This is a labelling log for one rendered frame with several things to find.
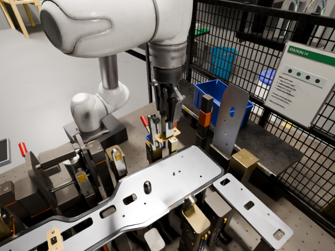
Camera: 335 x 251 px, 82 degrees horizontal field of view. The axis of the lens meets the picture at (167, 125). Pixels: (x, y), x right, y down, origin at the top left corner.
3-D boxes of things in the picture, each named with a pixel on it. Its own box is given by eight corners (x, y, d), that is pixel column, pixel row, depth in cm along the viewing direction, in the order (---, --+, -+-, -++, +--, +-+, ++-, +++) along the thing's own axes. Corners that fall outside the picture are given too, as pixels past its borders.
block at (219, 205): (213, 253, 86) (225, 225, 68) (196, 229, 94) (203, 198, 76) (225, 243, 89) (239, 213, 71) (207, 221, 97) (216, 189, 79)
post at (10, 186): (43, 244, 89) (-7, 197, 63) (42, 234, 92) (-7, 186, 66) (55, 237, 91) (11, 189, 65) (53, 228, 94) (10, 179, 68)
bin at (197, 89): (222, 134, 97) (227, 113, 89) (192, 103, 119) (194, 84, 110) (248, 125, 102) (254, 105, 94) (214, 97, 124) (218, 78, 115)
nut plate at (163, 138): (160, 143, 61) (159, 140, 61) (153, 136, 64) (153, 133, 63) (181, 133, 65) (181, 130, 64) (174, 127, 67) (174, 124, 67)
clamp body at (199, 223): (193, 276, 80) (203, 244, 58) (176, 249, 87) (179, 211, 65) (205, 265, 83) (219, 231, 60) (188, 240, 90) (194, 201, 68)
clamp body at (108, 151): (123, 207, 102) (110, 162, 78) (115, 192, 109) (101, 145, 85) (135, 201, 105) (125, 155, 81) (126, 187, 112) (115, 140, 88)
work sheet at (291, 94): (308, 129, 82) (353, 57, 62) (262, 105, 97) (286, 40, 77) (311, 128, 83) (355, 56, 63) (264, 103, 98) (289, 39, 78)
